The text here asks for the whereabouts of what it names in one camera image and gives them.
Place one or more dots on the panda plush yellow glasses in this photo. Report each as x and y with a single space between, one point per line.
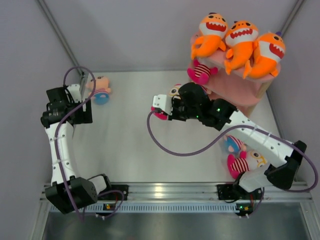
174 93
244 162

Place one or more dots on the orange shark plush purple fin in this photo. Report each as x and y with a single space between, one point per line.
268 50

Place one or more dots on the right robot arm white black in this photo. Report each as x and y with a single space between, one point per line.
284 158

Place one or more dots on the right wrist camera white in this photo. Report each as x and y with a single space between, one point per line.
163 102

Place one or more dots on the pink three-tier shelf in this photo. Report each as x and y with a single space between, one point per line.
243 93

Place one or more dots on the boy doll plush right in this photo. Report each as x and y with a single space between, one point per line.
233 145

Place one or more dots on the boy doll plush left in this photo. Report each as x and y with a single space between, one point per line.
102 92

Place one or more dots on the white slotted cable duct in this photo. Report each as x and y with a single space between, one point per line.
183 207

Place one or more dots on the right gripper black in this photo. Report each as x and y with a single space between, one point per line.
175 102

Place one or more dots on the aluminium frame post right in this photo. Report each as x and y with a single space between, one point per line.
291 16

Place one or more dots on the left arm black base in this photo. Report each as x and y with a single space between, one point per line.
114 193

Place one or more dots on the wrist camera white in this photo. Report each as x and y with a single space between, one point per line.
74 90
163 102

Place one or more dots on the pink panda plush on shelf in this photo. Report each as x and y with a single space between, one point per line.
201 72

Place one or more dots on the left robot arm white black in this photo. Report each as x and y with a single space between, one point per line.
69 191

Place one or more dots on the aluminium rail front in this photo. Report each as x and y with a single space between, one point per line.
196 192

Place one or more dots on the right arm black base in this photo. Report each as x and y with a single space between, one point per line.
230 192

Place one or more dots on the aluminium frame post left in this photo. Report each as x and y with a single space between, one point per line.
48 15

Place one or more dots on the orange shark plush back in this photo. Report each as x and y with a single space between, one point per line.
212 29

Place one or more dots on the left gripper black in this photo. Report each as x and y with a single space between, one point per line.
85 117

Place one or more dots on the boy doll plush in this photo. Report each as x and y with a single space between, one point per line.
233 145
102 92

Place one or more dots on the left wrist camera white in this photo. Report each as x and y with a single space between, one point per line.
74 90

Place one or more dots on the aluminium frame post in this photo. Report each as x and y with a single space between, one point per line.
48 15
291 16

